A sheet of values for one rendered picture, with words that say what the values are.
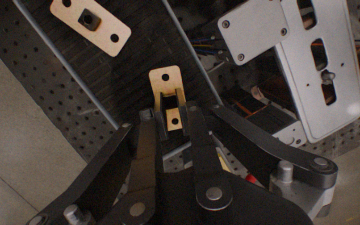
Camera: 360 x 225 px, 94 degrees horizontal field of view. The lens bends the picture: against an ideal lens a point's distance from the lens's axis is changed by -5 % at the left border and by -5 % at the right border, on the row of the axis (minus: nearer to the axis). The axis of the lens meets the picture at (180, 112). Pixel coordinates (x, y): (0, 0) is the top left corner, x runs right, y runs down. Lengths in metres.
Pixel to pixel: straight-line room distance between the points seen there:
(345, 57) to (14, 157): 2.23
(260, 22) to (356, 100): 0.40
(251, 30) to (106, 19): 0.20
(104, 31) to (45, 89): 0.63
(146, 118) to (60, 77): 0.66
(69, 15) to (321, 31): 0.47
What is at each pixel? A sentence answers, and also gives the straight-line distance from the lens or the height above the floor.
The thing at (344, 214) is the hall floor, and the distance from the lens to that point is 3.32.
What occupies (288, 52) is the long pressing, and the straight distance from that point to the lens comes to 0.47.
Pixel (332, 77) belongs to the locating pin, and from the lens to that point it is 0.52.
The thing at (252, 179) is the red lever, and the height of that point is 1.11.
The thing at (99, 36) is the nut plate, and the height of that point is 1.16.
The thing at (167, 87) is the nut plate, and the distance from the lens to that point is 0.23.
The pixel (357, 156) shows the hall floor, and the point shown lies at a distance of 2.70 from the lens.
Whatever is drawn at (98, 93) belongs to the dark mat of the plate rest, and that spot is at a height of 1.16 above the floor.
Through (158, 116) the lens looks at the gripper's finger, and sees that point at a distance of 0.16.
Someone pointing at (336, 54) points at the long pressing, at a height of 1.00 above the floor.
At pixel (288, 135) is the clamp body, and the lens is 0.46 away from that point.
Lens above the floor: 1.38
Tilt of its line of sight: 69 degrees down
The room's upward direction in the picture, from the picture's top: 167 degrees clockwise
